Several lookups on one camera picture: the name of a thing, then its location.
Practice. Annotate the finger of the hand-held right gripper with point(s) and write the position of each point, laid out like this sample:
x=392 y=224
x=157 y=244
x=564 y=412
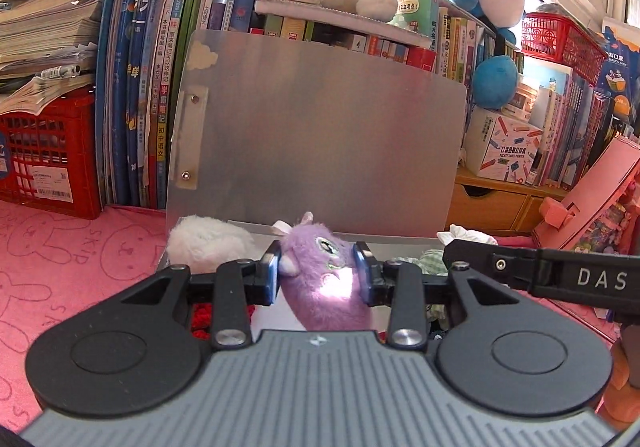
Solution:
x=480 y=259

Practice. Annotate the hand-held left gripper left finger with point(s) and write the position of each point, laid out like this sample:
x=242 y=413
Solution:
x=272 y=272

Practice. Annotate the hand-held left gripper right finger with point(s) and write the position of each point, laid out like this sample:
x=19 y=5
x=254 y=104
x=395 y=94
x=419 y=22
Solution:
x=362 y=272

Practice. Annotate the purple plush scrunchie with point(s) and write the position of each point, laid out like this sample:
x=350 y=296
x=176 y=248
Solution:
x=320 y=297

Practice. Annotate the white furry scrunchie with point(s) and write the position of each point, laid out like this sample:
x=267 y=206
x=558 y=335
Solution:
x=210 y=242

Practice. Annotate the red crochet bow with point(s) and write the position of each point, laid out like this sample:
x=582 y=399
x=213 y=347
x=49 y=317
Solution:
x=201 y=324

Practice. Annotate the grey cardboard box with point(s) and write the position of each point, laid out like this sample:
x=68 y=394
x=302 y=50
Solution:
x=320 y=137

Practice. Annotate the person's right hand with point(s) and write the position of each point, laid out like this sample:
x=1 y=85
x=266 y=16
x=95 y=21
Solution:
x=627 y=377

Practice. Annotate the white folded paper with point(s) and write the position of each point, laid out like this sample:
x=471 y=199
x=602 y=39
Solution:
x=465 y=233

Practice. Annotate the wooden drawer unit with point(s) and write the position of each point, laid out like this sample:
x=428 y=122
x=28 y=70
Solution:
x=490 y=207

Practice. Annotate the pink triangular case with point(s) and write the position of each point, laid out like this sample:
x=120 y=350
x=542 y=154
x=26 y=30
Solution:
x=600 y=187

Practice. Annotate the white printer box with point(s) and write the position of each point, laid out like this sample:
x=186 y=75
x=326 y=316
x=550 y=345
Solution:
x=507 y=147

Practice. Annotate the row of tall books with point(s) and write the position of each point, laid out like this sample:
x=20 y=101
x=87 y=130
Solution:
x=570 y=127

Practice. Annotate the small white box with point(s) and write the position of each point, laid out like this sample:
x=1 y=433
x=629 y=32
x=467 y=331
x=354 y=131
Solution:
x=520 y=99

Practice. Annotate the pink bunny-print cloth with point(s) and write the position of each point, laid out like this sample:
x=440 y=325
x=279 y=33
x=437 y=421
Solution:
x=75 y=267

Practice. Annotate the row of colourful books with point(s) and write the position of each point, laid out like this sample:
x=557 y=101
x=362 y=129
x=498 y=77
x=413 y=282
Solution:
x=455 y=47

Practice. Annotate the row of blue books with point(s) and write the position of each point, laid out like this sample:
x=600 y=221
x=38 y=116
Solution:
x=130 y=102

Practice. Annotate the small red plastic basket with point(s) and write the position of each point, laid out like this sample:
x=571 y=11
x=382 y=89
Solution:
x=560 y=42

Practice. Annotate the large red plastic basket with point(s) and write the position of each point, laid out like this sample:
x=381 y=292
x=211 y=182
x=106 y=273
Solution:
x=50 y=152

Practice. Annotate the row of short books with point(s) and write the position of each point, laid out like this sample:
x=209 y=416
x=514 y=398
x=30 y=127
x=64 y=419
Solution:
x=240 y=12

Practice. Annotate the white marker pen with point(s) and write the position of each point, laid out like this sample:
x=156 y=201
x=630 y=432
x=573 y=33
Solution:
x=60 y=72

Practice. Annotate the stack of worn books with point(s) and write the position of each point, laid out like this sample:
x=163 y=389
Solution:
x=45 y=27

